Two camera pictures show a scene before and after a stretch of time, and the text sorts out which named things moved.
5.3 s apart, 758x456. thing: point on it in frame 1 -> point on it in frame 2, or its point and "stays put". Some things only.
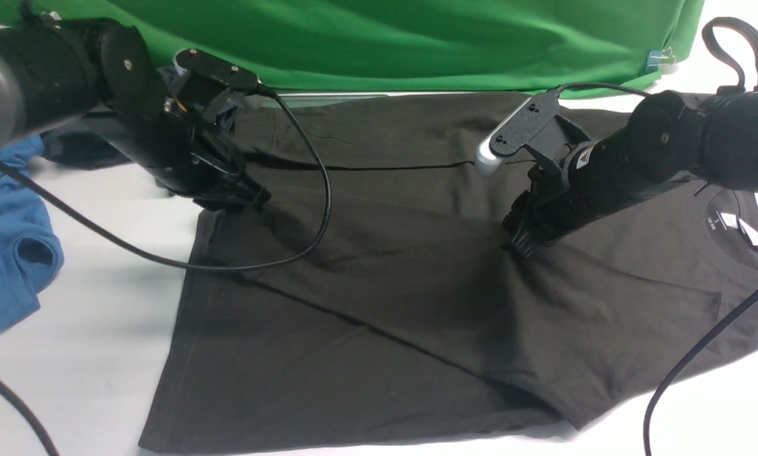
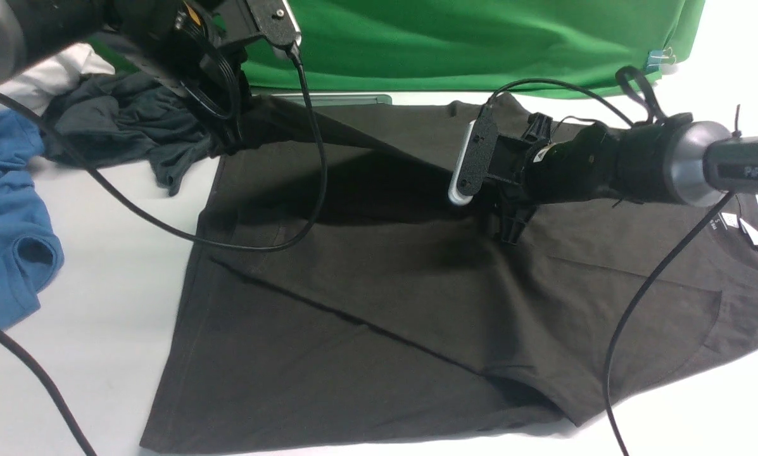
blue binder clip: x=656 y=58 stays put
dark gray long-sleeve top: x=372 y=297 stays put
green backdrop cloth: x=399 y=45 stays put
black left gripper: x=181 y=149 -> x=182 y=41
